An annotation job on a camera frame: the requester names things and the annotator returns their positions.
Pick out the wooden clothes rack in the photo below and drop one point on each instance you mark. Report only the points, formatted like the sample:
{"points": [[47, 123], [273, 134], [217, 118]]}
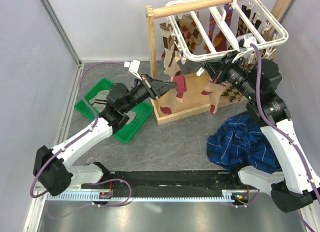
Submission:
{"points": [[193, 101]]}

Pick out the beige sock maroon purple stripes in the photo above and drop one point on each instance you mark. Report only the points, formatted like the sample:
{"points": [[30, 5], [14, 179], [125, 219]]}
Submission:
{"points": [[214, 91]]}

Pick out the white plastic clip hanger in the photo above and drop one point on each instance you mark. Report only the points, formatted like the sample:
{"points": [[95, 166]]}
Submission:
{"points": [[239, 17]]}

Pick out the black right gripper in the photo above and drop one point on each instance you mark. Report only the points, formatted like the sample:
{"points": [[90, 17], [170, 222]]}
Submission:
{"points": [[215, 68]]}

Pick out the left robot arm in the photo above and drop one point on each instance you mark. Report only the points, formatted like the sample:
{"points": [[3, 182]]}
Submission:
{"points": [[54, 167]]}

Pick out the brown argyle sock left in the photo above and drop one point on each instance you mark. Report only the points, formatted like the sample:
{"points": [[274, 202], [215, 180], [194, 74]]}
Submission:
{"points": [[232, 95]]}

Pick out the green plastic tray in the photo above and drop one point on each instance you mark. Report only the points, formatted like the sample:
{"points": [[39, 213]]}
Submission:
{"points": [[143, 111]]}

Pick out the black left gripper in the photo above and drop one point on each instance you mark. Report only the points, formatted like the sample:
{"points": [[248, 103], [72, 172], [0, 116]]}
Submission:
{"points": [[157, 87]]}

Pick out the blue plaid shirt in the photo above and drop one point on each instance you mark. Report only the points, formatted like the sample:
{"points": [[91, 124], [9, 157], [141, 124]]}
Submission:
{"points": [[240, 141]]}

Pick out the blue slotted cable duct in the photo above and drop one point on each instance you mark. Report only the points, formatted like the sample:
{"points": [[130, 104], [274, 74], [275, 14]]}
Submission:
{"points": [[104, 197]]}

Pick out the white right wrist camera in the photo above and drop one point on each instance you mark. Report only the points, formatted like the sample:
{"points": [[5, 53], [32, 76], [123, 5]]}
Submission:
{"points": [[245, 48]]}

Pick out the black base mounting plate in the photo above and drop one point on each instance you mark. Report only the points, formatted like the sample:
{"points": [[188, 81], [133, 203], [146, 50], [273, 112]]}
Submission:
{"points": [[208, 179]]}

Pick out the cream brown striped sock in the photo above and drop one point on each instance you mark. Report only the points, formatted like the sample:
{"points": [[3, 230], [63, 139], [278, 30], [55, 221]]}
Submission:
{"points": [[168, 44]]}

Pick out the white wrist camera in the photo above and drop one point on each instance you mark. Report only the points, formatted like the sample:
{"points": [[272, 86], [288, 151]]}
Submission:
{"points": [[245, 48], [133, 68]]}

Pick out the grey sock black stripes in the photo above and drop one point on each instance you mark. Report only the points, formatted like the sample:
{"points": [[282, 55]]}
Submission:
{"points": [[99, 102]]}

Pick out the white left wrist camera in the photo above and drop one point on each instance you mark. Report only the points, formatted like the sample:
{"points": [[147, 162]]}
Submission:
{"points": [[133, 68]]}

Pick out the beige sock maroon toe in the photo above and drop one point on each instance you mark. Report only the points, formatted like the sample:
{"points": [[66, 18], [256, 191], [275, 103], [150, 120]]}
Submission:
{"points": [[169, 103]]}

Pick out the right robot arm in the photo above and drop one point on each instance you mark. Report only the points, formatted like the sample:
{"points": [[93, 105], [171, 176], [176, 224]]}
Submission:
{"points": [[296, 185]]}

